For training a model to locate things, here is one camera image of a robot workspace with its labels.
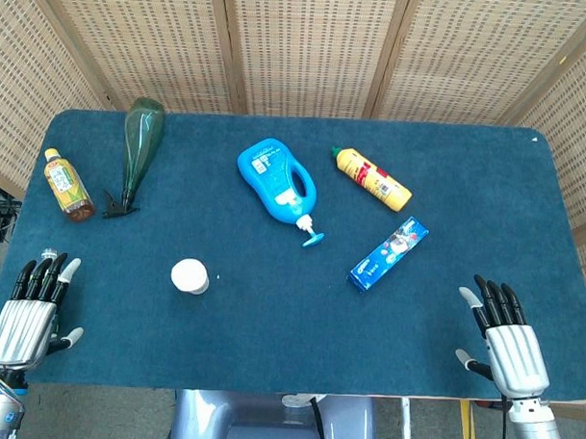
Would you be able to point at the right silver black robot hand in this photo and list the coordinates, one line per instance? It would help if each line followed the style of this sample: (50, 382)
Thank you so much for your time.
(514, 350)

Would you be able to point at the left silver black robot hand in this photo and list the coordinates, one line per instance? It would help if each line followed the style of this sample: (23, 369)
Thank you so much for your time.
(22, 318)

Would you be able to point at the white paper cup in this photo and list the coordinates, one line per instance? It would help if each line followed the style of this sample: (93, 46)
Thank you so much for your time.
(190, 275)

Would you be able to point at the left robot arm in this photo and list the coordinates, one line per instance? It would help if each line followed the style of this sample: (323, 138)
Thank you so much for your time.
(0, 407)

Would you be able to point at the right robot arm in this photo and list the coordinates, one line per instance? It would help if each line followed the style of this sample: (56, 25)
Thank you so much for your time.
(533, 427)

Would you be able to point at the tea drink bottle yellow label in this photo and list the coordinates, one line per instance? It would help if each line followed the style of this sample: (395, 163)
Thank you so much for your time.
(65, 185)

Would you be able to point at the blue Oreo cookie box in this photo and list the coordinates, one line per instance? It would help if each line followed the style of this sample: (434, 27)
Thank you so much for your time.
(387, 255)

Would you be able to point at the green spray bottle black trigger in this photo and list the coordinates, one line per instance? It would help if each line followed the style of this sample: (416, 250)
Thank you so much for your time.
(137, 149)

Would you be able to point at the yellow squeeze bottle green cap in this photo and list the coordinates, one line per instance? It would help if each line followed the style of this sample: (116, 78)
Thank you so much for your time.
(371, 179)

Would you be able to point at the blue table mat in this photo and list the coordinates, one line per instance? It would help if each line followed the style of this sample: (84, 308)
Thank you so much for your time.
(291, 258)

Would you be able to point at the grey robot torso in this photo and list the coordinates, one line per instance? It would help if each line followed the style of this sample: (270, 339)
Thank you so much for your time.
(271, 421)

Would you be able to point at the blue pump detergent bottle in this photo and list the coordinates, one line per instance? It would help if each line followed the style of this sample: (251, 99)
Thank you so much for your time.
(277, 183)

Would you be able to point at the woven folding screen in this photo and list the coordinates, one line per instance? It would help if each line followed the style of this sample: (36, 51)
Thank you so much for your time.
(299, 51)

